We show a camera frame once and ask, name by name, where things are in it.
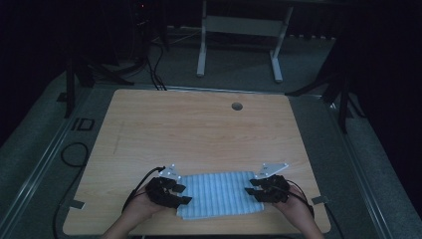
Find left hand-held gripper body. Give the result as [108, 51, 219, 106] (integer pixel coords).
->
[144, 162, 183, 209]

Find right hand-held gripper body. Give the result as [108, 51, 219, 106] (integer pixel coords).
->
[253, 161, 292, 204]

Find blue striped towel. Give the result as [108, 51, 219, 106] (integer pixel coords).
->
[175, 170, 266, 221]

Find person's left hand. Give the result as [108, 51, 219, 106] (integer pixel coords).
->
[125, 187, 168, 218]

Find person's right hand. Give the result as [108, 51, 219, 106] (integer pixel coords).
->
[271, 184, 316, 222]

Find grey tape piece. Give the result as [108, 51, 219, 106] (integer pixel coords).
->
[311, 195, 330, 206]
[67, 198, 86, 210]

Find black metal stand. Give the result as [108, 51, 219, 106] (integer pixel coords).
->
[284, 36, 366, 134]
[56, 49, 135, 120]

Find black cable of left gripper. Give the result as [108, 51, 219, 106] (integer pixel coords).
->
[51, 141, 166, 239]

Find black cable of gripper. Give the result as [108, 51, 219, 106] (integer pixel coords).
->
[286, 178, 346, 239]
[51, 141, 166, 239]

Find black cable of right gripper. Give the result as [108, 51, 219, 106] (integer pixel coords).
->
[286, 178, 346, 239]

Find metal floor rail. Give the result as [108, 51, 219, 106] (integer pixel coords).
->
[0, 87, 94, 233]
[322, 99, 394, 239]

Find black floor cables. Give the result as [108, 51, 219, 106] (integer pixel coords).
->
[144, 41, 168, 92]

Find white desk frame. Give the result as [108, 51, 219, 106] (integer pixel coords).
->
[195, 0, 296, 84]

